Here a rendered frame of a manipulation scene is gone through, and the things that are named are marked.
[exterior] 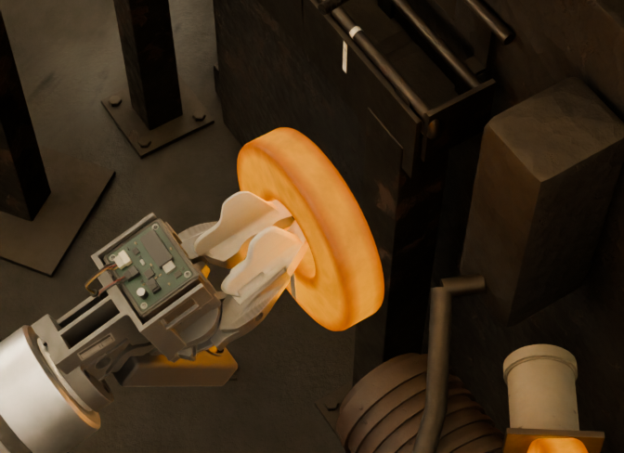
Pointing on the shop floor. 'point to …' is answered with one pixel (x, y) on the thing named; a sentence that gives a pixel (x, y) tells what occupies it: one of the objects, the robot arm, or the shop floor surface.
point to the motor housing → (410, 412)
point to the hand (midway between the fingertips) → (306, 216)
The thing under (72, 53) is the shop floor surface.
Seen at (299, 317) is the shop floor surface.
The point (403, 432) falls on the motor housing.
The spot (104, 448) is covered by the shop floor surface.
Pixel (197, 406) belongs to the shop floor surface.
